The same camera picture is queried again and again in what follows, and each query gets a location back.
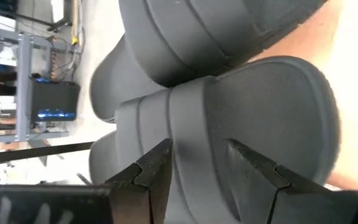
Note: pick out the black aluminium table frame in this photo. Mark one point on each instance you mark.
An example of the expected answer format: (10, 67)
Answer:
(36, 153)

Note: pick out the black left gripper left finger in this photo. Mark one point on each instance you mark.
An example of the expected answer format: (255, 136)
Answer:
(129, 202)

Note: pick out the black rubber slide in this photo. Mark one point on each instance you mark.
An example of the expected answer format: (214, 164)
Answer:
(182, 37)
(259, 109)

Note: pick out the black computer tower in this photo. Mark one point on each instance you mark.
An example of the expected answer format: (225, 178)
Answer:
(54, 99)

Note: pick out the grey metal rack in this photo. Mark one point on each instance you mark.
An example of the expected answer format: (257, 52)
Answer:
(23, 77)

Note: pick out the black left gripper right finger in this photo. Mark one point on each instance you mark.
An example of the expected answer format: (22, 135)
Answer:
(291, 205)

